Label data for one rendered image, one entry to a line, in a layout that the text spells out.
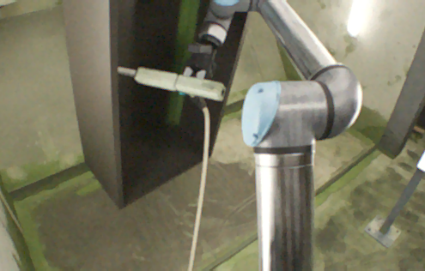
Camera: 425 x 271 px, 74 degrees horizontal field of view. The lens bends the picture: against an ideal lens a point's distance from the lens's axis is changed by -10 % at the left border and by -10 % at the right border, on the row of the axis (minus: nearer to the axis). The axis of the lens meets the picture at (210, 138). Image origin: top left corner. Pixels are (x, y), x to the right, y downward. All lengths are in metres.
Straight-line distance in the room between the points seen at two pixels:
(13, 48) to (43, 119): 0.52
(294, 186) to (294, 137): 0.09
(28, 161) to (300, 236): 1.95
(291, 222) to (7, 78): 2.05
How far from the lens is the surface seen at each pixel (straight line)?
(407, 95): 2.73
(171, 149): 1.78
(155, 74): 1.05
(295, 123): 0.55
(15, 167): 2.29
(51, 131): 2.28
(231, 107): 2.86
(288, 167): 0.55
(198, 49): 1.00
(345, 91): 0.61
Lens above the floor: 1.64
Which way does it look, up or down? 38 degrees down
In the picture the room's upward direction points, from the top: 3 degrees clockwise
